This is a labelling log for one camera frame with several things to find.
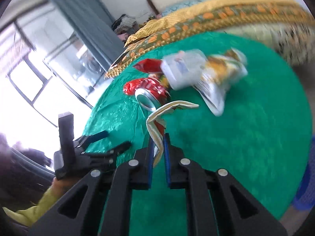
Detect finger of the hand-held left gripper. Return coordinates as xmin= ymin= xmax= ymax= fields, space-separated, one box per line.
xmin=74 ymin=130 xmax=109 ymax=151
xmin=83 ymin=141 xmax=132 ymax=171

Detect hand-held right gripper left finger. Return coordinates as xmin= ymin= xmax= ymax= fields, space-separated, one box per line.
xmin=28 ymin=134 xmax=155 ymax=236

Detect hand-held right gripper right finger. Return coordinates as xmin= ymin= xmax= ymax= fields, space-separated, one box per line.
xmin=164 ymin=133 xmax=288 ymax=236

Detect cream paper wrapper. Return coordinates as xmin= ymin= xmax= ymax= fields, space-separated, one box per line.
xmin=146 ymin=100 xmax=199 ymax=169

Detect red snack packet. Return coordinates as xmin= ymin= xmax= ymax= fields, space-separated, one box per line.
xmin=133 ymin=58 xmax=163 ymax=75

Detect orange white snack packet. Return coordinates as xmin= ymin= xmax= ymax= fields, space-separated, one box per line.
xmin=194 ymin=49 xmax=248 ymax=117

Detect clear plastic container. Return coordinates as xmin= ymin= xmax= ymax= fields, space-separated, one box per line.
xmin=161 ymin=50 xmax=208 ymax=90

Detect blue plastic basket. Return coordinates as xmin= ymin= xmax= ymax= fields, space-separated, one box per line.
xmin=294 ymin=135 xmax=315 ymax=212

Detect person's left forearm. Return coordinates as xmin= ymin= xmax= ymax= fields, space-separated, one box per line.
xmin=2 ymin=177 xmax=72 ymax=228

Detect large window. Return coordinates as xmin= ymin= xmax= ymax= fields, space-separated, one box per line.
xmin=0 ymin=22 xmax=116 ymax=153

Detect crushed red can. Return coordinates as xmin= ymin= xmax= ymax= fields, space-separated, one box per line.
xmin=123 ymin=77 xmax=171 ymax=112

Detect green tablecloth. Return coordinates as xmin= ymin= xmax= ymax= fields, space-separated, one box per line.
xmin=81 ymin=32 xmax=312 ymax=236

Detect pile of grey clothes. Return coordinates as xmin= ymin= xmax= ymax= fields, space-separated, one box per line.
xmin=112 ymin=15 xmax=138 ymax=36

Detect grey-blue curtain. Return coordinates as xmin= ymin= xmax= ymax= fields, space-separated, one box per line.
xmin=43 ymin=0 xmax=125 ymax=54

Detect light blue sheet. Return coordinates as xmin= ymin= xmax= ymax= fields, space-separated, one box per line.
xmin=161 ymin=0 xmax=243 ymax=15

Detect bed with floral cover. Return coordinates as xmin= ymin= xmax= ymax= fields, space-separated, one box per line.
xmin=105 ymin=0 xmax=315 ymax=79

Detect floral bed sheet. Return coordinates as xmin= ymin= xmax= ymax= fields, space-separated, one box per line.
xmin=221 ymin=22 xmax=315 ymax=65

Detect brown wooden bed frame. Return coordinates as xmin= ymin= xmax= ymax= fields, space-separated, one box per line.
xmin=147 ymin=0 xmax=161 ymax=18

